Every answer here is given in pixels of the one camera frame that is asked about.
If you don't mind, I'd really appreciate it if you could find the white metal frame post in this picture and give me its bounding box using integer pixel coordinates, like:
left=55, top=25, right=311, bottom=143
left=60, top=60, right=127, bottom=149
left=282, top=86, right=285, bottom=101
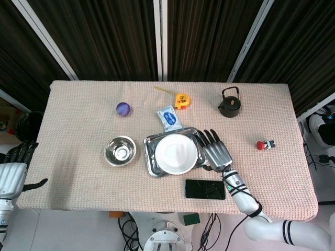
left=153, top=0, right=168, bottom=81
left=18, top=0, right=79, bottom=81
left=297, top=91, right=335, bottom=123
left=227, top=0, right=274, bottom=82
left=0, top=88, right=29, bottom=115

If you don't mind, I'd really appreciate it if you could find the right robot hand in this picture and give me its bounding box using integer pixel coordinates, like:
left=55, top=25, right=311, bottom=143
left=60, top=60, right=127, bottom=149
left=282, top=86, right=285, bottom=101
left=198, top=129, right=233, bottom=173

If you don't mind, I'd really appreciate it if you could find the metal bowl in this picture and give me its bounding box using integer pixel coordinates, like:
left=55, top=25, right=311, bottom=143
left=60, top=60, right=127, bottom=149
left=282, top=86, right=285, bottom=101
left=103, top=135, right=137, bottom=167

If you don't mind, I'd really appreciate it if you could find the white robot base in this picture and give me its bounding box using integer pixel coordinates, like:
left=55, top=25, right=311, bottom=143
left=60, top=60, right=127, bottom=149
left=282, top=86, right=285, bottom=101
left=128, top=211, right=202, bottom=251

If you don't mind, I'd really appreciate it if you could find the black cast iron kettle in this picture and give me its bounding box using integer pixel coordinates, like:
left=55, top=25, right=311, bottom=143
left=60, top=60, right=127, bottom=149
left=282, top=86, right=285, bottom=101
left=217, top=87, right=242, bottom=118

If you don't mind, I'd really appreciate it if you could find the wet wipes packet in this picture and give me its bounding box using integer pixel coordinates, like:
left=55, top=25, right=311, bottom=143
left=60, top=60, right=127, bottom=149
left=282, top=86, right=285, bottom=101
left=156, top=105, right=183, bottom=132

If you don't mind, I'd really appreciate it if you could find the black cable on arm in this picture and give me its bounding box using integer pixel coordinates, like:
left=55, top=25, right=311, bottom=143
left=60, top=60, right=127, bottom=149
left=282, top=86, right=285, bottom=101
left=221, top=169, right=263, bottom=251

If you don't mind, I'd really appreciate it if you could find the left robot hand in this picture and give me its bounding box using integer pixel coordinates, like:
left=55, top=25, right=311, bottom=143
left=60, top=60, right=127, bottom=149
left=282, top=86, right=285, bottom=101
left=0, top=142, right=49, bottom=197

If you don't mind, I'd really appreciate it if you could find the pink waffle tablecloth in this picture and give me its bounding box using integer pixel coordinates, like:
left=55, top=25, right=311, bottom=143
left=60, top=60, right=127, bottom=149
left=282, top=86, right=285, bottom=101
left=16, top=79, right=320, bottom=223

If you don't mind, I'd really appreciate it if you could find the yellow tape measure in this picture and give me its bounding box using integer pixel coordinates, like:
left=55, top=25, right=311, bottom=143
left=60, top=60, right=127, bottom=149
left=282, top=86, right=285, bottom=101
left=154, top=86, right=191, bottom=110

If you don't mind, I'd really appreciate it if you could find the purple ball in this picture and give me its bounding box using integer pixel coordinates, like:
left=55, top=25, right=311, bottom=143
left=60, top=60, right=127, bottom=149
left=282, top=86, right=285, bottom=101
left=116, top=102, right=131, bottom=118

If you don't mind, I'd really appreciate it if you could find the red push button switch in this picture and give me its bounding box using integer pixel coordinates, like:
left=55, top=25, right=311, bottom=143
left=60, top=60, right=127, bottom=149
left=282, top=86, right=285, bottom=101
left=255, top=140, right=275, bottom=151

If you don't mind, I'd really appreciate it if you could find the white machine with cables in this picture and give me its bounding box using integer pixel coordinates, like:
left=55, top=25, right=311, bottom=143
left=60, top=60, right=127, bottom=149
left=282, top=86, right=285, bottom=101
left=300, top=99, right=335, bottom=170

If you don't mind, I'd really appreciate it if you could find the dark pleated curtain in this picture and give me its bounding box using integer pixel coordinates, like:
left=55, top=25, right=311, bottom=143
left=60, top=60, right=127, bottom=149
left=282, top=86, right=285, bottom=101
left=26, top=0, right=159, bottom=81
left=166, top=0, right=267, bottom=82
left=0, top=0, right=71, bottom=105
left=235, top=0, right=335, bottom=116

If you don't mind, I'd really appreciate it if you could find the black smartphone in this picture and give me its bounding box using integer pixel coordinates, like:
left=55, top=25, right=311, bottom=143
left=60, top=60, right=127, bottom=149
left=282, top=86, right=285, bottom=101
left=185, top=179, right=226, bottom=201

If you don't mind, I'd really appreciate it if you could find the white round plate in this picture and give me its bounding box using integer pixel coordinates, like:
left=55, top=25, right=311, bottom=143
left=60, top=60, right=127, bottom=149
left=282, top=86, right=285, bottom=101
left=154, top=133, right=197, bottom=175

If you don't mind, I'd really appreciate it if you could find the rectangular metal tray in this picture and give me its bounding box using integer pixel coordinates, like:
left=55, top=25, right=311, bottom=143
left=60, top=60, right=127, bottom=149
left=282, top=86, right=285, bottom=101
left=143, top=127, right=210, bottom=178

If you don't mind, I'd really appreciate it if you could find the green block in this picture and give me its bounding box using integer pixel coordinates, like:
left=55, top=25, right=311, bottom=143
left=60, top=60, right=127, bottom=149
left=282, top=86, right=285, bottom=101
left=183, top=213, right=201, bottom=226

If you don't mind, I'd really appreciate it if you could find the black floor cable bundle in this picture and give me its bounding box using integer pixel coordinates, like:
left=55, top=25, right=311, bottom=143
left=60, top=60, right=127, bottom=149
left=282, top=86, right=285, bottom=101
left=117, top=211, right=141, bottom=251
left=199, top=213, right=222, bottom=251

